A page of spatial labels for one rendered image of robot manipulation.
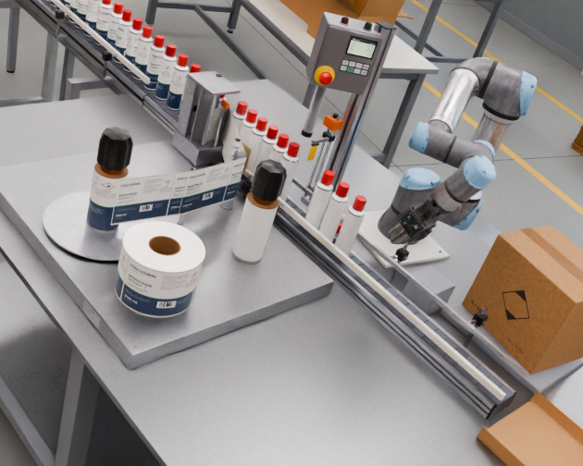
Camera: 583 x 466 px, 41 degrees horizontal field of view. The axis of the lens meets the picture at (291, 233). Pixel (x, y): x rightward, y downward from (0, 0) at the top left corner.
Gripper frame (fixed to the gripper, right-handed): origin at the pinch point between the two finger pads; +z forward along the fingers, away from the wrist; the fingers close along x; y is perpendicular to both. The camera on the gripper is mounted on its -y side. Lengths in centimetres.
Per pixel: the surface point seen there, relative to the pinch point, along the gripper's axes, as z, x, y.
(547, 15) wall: 116, -184, -632
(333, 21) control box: -19, -60, -6
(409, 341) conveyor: 12.4, 25.1, 3.9
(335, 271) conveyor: 24.0, -3.6, 0.1
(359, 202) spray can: 4.7, -15.2, -2.2
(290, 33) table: 82, -142, -146
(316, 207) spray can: 19.8, -23.0, -3.4
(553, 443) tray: -4, 66, -2
